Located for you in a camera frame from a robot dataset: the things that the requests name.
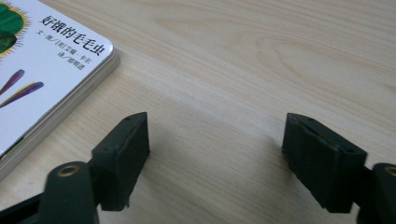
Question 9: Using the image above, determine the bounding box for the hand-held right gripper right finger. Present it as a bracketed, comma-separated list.
[281, 112, 369, 215]

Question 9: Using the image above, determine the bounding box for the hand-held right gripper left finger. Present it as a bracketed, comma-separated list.
[89, 111, 151, 212]

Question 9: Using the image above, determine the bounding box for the white caterpillar board book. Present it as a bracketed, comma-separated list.
[0, 0, 121, 182]

